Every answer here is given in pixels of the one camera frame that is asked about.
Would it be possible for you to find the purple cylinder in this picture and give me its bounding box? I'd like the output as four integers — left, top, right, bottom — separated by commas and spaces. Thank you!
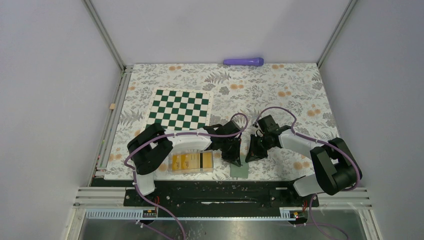
222, 57, 264, 67

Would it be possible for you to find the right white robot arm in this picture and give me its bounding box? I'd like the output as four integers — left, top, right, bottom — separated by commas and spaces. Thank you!
245, 115, 362, 206

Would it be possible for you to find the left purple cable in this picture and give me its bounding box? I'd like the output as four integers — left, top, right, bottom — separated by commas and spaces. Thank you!
124, 112, 249, 240

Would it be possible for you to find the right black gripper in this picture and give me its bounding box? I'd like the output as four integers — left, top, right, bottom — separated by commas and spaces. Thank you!
245, 134, 275, 163

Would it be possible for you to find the green white chessboard mat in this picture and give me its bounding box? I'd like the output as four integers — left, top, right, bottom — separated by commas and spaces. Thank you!
142, 88, 214, 131

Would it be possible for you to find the green leather card holder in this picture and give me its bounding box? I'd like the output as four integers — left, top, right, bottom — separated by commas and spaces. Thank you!
230, 155, 249, 179

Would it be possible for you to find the clear plastic card box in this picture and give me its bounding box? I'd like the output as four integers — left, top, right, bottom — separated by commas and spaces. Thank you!
168, 150, 214, 175

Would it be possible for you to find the floral tablecloth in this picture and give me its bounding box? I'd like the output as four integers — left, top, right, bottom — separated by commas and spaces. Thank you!
104, 63, 339, 181

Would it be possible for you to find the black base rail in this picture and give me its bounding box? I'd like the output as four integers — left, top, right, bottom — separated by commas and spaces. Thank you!
123, 180, 321, 218

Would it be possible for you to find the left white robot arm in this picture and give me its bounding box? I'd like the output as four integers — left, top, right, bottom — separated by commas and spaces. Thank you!
127, 120, 243, 206

